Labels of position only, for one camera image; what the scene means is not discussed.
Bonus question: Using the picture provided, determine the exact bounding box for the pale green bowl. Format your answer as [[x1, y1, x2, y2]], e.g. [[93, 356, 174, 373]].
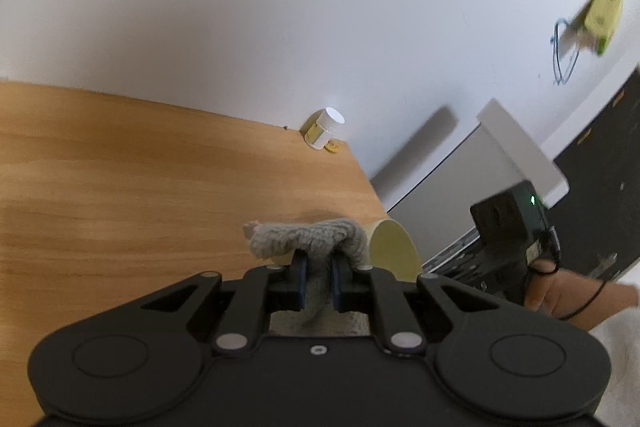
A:
[[363, 219, 422, 282]]

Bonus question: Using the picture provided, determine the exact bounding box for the grey fluffy cloth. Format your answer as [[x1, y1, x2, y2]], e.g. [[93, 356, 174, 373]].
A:
[[243, 218, 370, 337]]

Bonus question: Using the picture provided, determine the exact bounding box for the person right forearm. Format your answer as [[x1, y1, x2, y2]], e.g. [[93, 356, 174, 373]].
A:
[[568, 277, 639, 331]]

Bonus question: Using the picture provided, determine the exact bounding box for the person right hand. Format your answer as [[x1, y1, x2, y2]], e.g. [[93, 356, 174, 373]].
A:
[[524, 259, 583, 319]]

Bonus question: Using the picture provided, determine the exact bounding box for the dark door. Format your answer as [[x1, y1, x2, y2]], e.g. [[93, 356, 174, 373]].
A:
[[548, 72, 640, 281]]

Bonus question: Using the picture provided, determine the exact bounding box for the black wrist band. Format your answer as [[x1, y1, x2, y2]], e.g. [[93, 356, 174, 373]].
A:
[[556, 275, 609, 322]]

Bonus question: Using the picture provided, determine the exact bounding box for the white cabinet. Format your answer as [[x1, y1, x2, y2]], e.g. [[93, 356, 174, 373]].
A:
[[372, 100, 570, 269]]

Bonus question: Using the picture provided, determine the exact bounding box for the yellow round token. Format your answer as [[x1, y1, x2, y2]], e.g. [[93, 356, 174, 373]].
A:
[[324, 141, 340, 154]]

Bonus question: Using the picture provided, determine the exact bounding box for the small white gold jar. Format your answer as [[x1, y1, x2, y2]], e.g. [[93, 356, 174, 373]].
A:
[[303, 107, 345, 150]]

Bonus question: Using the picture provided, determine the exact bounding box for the blue wall cable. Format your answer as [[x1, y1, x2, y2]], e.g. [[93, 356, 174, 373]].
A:
[[549, 18, 584, 86]]

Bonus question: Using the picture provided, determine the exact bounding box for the yellow green wall item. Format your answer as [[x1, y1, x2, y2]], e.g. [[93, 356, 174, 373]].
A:
[[577, 0, 624, 56]]

